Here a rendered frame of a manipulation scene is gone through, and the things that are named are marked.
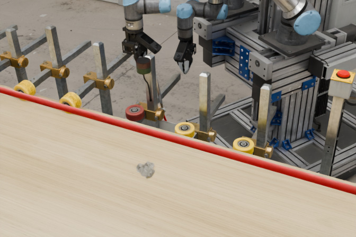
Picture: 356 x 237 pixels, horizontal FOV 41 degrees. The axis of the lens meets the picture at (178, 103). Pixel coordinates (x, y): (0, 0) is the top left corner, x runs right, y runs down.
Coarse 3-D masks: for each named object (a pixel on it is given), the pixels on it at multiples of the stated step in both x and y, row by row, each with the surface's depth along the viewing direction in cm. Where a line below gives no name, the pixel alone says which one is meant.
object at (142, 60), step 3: (141, 57) 194; (144, 57) 193; (138, 60) 191; (141, 60) 191; (144, 60) 191; (147, 60) 191; (141, 63) 189; (144, 63) 189; (150, 72) 197; (144, 78) 196; (147, 84) 199; (150, 99) 205
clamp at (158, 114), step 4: (140, 104) 213; (144, 104) 213; (144, 108) 210; (160, 108) 211; (148, 112) 209; (152, 112) 208; (156, 112) 208; (160, 112) 208; (148, 116) 210; (152, 116) 209; (156, 116) 208; (160, 116) 208; (152, 120) 210; (156, 120) 210; (160, 120) 209
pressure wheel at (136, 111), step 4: (128, 108) 204; (132, 108) 205; (136, 108) 204; (140, 108) 204; (128, 112) 202; (132, 112) 202; (136, 112) 202; (140, 112) 201; (128, 116) 202; (132, 116) 201; (136, 116) 201; (140, 116) 202; (132, 120) 202; (136, 120) 202
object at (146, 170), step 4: (140, 164) 174; (144, 164) 175; (148, 164) 173; (152, 164) 175; (136, 168) 173; (140, 168) 172; (144, 168) 170; (148, 168) 172; (152, 168) 172; (140, 172) 171; (144, 172) 170; (148, 172) 170; (152, 172) 170; (144, 176) 170
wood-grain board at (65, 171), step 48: (0, 96) 216; (0, 144) 187; (48, 144) 186; (96, 144) 185; (144, 144) 185; (0, 192) 165; (48, 192) 165; (96, 192) 164; (144, 192) 163; (192, 192) 162; (240, 192) 162; (288, 192) 161; (336, 192) 160
